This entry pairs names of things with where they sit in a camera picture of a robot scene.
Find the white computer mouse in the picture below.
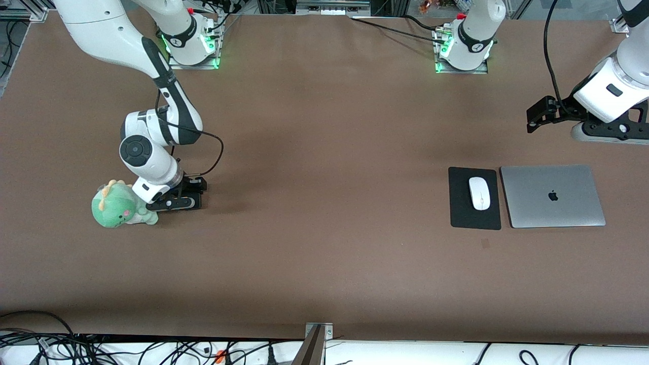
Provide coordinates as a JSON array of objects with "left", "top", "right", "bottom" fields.
[{"left": 468, "top": 176, "right": 491, "bottom": 210}]

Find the black mouse pad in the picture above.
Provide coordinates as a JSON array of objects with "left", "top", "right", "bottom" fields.
[{"left": 448, "top": 166, "right": 502, "bottom": 231}]

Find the green dinosaur plush toy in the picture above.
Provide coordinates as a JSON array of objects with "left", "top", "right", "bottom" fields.
[{"left": 91, "top": 180, "right": 159, "bottom": 228}]

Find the silver closed laptop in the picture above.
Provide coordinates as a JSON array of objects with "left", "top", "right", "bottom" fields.
[{"left": 500, "top": 164, "right": 607, "bottom": 229}]

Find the grey power strip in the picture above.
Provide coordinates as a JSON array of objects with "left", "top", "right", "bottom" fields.
[{"left": 296, "top": 0, "right": 372, "bottom": 16}]

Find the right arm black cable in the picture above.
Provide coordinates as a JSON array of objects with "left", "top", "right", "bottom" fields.
[{"left": 155, "top": 91, "right": 224, "bottom": 178}]

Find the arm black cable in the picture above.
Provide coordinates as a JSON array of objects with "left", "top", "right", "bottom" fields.
[
  {"left": 155, "top": 91, "right": 224, "bottom": 178},
  {"left": 544, "top": 0, "right": 564, "bottom": 102}
]

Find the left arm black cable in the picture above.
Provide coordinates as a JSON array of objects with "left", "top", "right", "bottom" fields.
[{"left": 544, "top": 0, "right": 564, "bottom": 102}]

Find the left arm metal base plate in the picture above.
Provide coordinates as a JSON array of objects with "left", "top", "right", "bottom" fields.
[{"left": 434, "top": 25, "right": 490, "bottom": 75}]

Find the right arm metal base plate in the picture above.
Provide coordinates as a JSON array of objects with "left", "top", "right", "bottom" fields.
[{"left": 167, "top": 15, "right": 224, "bottom": 70}]

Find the short black table cable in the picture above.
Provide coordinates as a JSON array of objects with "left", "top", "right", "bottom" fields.
[{"left": 405, "top": 14, "right": 443, "bottom": 32}]

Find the long black table cable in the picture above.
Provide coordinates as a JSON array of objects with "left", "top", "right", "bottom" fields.
[{"left": 350, "top": 18, "right": 447, "bottom": 41}]

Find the black looped floor cable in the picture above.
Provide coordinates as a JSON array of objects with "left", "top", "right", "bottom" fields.
[{"left": 0, "top": 310, "right": 77, "bottom": 350}]

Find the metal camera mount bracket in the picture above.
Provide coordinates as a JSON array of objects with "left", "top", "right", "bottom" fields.
[{"left": 292, "top": 322, "right": 334, "bottom": 365}]

